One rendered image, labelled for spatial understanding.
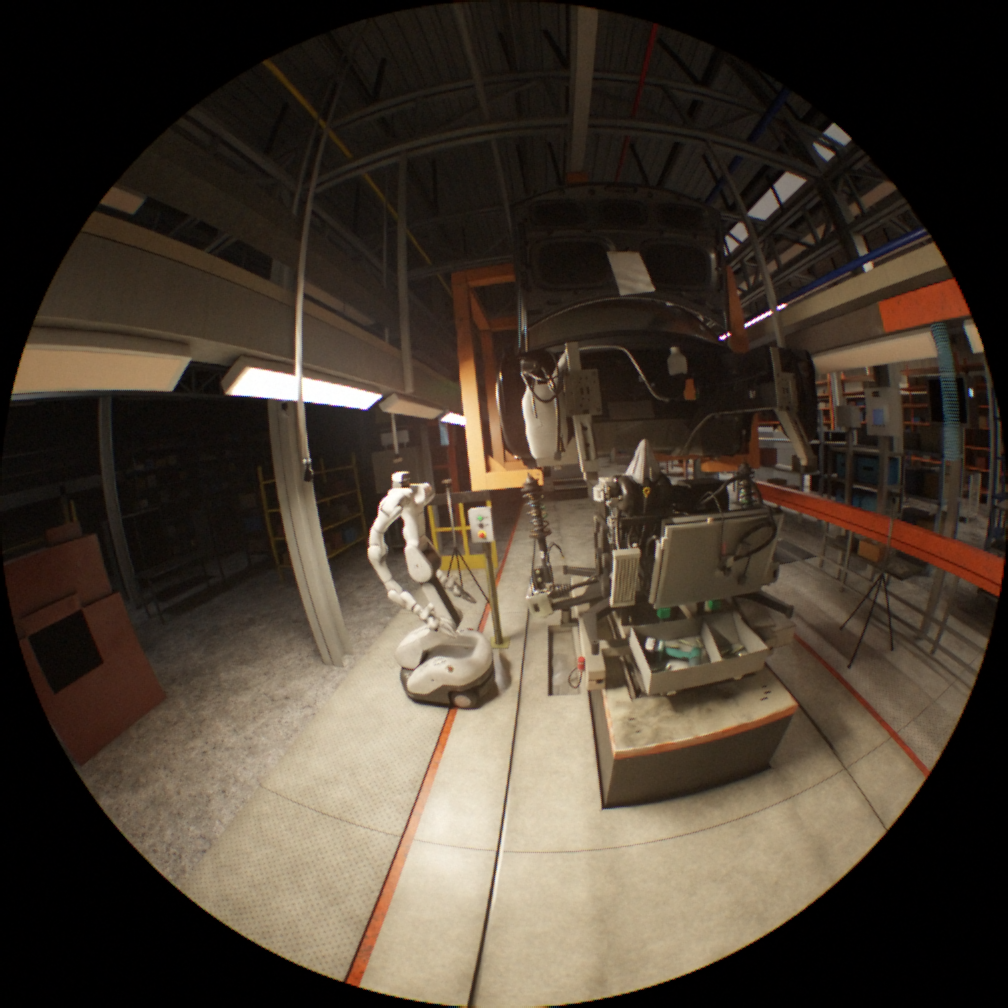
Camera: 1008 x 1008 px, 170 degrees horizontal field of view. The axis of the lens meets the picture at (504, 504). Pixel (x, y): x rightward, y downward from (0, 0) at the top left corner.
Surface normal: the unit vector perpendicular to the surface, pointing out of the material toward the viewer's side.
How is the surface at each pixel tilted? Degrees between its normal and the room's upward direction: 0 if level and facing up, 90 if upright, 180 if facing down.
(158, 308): 90
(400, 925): 0
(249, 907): 0
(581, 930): 0
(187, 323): 90
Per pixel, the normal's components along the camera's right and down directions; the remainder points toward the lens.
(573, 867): -0.11, -0.98
